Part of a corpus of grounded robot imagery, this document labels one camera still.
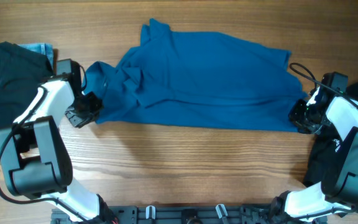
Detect blue polo shirt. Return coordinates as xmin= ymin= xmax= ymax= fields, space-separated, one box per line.
xmin=85 ymin=19 xmax=306 ymax=132

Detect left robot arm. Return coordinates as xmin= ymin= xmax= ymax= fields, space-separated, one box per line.
xmin=0 ymin=59 xmax=118 ymax=223

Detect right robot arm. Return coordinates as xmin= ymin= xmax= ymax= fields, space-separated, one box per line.
xmin=268 ymin=72 xmax=358 ymax=223

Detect black polo shirt right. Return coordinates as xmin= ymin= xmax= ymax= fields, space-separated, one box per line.
xmin=303 ymin=82 xmax=358 ymax=187

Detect light blue folded jeans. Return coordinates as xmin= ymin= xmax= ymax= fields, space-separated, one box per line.
xmin=0 ymin=42 xmax=55 ymax=139

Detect black folded garment left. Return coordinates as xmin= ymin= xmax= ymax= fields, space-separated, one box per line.
xmin=0 ymin=41 xmax=55 ymax=138

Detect left black cable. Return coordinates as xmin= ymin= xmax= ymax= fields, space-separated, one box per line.
xmin=0 ymin=86 xmax=86 ymax=223

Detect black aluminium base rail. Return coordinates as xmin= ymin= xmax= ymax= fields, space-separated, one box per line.
xmin=50 ymin=203 xmax=328 ymax=224

